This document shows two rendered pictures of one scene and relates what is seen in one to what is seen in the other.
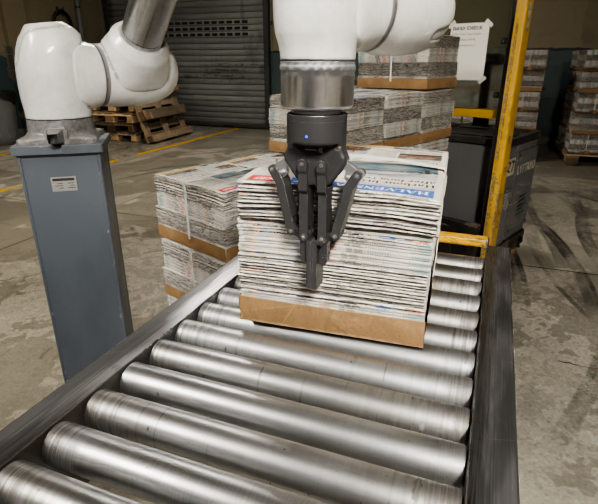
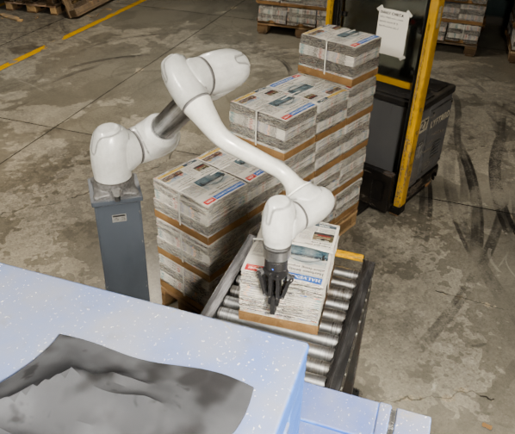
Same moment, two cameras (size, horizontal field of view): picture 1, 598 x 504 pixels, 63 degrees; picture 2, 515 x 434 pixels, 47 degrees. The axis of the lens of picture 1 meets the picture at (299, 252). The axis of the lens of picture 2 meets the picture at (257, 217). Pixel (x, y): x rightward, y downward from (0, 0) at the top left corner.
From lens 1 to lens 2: 1.40 m
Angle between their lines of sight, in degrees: 12
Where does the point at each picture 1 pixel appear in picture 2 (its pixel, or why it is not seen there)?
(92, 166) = (135, 207)
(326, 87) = (281, 257)
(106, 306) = (139, 281)
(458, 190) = (381, 139)
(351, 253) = (288, 299)
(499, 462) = (335, 383)
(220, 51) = not seen: outside the picture
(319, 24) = (279, 241)
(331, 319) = (279, 322)
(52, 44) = (116, 145)
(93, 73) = (136, 154)
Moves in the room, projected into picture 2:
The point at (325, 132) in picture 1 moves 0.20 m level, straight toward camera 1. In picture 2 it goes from (280, 268) to (281, 312)
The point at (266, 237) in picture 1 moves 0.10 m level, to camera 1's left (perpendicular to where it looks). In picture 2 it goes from (252, 289) to (223, 289)
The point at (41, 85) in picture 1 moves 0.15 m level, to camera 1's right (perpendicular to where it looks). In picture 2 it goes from (109, 168) to (147, 168)
